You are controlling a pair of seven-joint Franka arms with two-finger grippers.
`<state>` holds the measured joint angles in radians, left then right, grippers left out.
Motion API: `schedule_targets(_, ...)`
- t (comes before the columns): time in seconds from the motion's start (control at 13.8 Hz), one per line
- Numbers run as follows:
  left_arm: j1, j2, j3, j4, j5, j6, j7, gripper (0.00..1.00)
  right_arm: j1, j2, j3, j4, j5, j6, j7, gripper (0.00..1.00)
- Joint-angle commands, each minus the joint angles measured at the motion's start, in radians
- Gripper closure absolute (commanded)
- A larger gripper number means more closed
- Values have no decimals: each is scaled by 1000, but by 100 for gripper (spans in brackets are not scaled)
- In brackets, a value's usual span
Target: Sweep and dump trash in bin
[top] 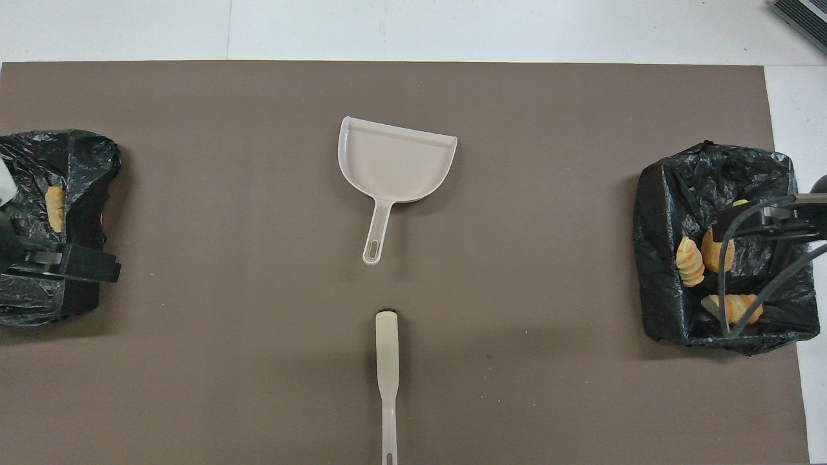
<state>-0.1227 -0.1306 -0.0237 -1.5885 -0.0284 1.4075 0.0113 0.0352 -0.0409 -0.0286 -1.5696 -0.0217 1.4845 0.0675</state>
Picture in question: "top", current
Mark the pale cracker piece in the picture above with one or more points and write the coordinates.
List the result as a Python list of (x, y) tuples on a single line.
[(690, 261)]

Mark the beige hand brush black bristles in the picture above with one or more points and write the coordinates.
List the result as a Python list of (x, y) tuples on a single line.
[(387, 349)]

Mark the dark ribbed panel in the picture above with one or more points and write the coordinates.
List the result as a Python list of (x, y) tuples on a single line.
[(804, 19)]

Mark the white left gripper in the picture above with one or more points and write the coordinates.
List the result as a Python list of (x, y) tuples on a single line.
[(6, 187)]

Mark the pale round cracker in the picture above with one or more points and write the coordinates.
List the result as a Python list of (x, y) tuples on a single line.
[(55, 206)]

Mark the black bag-lined bin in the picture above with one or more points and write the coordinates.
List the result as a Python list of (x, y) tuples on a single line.
[(84, 168), (685, 194)]

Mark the striped orange croissant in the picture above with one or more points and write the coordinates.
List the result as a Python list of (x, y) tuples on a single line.
[(736, 310)]

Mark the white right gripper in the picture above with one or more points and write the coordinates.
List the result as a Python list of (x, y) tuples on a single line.
[(804, 216)]

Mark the beige plastic dustpan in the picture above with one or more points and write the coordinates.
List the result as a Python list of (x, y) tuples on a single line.
[(394, 161)]

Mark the brown table mat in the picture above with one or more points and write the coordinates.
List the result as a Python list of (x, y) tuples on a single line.
[(413, 84)]

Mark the brown bread roll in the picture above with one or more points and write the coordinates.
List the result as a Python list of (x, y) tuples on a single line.
[(711, 255)]

